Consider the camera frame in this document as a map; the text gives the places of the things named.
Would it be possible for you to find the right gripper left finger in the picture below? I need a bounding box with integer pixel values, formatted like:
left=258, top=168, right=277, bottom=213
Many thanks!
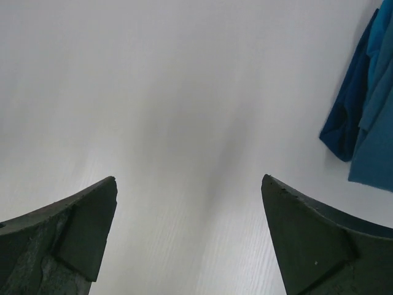
left=1, top=176, right=117, bottom=294

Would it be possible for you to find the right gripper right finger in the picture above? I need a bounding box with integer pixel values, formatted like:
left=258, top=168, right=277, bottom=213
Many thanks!
left=261, top=175, right=392, bottom=294

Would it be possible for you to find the dark blue t shirt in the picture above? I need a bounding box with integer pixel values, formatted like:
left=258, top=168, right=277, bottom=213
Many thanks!
left=348, top=28, right=392, bottom=192

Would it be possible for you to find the folded bright blue t shirt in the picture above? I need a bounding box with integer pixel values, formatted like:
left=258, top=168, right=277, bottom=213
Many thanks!
left=318, top=0, right=393, bottom=163

